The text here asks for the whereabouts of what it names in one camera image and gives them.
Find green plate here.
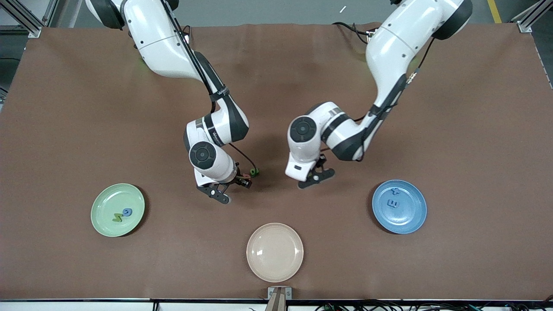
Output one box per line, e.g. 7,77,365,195
91,183,146,238

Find black base power cable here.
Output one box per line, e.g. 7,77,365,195
332,21,373,46

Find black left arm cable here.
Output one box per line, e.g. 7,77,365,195
320,37,436,162

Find blue plate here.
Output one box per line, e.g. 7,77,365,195
372,180,427,235

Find tangled black cable bundle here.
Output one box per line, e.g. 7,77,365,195
315,296,553,311

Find beige plate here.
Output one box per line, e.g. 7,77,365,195
246,222,304,283

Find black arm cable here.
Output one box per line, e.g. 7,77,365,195
161,0,258,172
320,37,436,162

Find grey bracket with tan post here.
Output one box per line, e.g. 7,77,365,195
264,287,292,311

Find brown table mat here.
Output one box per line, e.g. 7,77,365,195
0,22,553,301

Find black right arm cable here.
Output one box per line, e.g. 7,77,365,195
161,0,258,172

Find aluminium frame profile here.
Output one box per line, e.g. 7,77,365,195
0,0,59,38
511,0,553,33

